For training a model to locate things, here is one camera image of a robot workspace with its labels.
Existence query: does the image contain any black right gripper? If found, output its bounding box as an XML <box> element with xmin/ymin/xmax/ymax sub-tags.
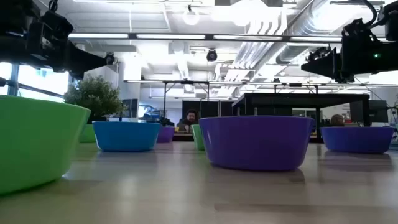
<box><xmin>300</xmin><ymin>43</ymin><xmax>379</xmax><ymax>84</ymax></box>

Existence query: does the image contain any blue plastic mini bowl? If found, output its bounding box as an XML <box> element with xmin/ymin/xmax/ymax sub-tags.
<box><xmin>92</xmin><ymin>121</ymin><xmax>162</xmax><ymax>153</ymax></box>

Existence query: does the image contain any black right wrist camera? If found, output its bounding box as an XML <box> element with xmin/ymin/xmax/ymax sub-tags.
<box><xmin>341</xmin><ymin>17</ymin><xmax>374</xmax><ymax>47</ymax></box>

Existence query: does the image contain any person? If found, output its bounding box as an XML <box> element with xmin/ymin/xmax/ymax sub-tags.
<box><xmin>176</xmin><ymin>108</ymin><xmax>200</xmax><ymax>133</ymax></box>
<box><xmin>330</xmin><ymin>114</ymin><xmax>345</xmax><ymax>127</ymax></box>

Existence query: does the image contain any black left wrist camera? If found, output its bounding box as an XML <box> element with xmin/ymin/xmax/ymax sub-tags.
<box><xmin>40</xmin><ymin>10</ymin><xmax>75</xmax><ymax>43</ymax></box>

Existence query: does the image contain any black background workstation frame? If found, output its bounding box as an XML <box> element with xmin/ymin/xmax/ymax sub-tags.
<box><xmin>123</xmin><ymin>79</ymin><xmax>244</xmax><ymax>119</ymax></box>
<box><xmin>242</xmin><ymin>81</ymin><xmax>398</xmax><ymax>95</ymax></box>

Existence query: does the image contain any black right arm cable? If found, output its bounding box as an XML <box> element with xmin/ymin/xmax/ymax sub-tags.
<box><xmin>359</xmin><ymin>0</ymin><xmax>379</xmax><ymax>27</ymax></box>

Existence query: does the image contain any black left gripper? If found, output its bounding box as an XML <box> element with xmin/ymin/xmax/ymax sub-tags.
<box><xmin>26</xmin><ymin>29</ymin><xmax>109</xmax><ymax>80</ymax></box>

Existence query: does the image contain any long ceiling light bar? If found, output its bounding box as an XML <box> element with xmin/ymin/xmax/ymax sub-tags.
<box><xmin>68</xmin><ymin>32</ymin><xmax>343</xmax><ymax>44</ymax></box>

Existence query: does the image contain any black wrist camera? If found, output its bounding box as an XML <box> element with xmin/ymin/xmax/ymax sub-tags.
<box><xmin>341</xmin><ymin>17</ymin><xmax>374</xmax><ymax>47</ymax></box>
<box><xmin>40</xmin><ymin>10</ymin><xmax>75</xmax><ymax>43</ymax></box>

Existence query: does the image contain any potted green artificial plant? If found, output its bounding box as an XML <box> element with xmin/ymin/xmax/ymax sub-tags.
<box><xmin>63</xmin><ymin>75</ymin><xmax>126</xmax><ymax>125</ymax></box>

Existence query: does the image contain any purple plastic mini bowl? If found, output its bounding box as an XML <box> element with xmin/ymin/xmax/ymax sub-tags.
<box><xmin>320</xmin><ymin>126</ymin><xmax>396</xmax><ymax>154</ymax></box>
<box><xmin>156</xmin><ymin>126</ymin><xmax>176</xmax><ymax>144</ymax></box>
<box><xmin>198</xmin><ymin>115</ymin><xmax>315</xmax><ymax>172</ymax></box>

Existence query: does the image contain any green plastic mini bowl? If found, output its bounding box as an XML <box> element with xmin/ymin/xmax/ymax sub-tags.
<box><xmin>0</xmin><ymin>95</ymin><xmax>92</xmax><ymax>196</ymax></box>
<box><xmin>78</xmin><ymin>124</ymin><xmax>98</xmax><ymax>144</ymax></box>
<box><xmin>190</xmin><ymin>124</ymin><xmax>206</xmax><ymax>152</ymax></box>

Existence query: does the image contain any black computer monitor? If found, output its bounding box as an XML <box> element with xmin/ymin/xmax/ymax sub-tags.
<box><xmin>349</xmin><ymin>99</ymin><xmax>389</xmax><ymax>124</ymax></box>

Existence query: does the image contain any white globe ceiling lamp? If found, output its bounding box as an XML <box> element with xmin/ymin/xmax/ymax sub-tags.
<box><xmin>182</xmin><ymin>4</ymin><xmax>200</xmax><ymax>26</ymax></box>

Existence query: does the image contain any black track light cluster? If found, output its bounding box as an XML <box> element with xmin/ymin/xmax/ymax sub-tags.
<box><xmin>306</xmin><ymin>45</ymin><xmax>333</xmax><ymax>62</ymax></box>

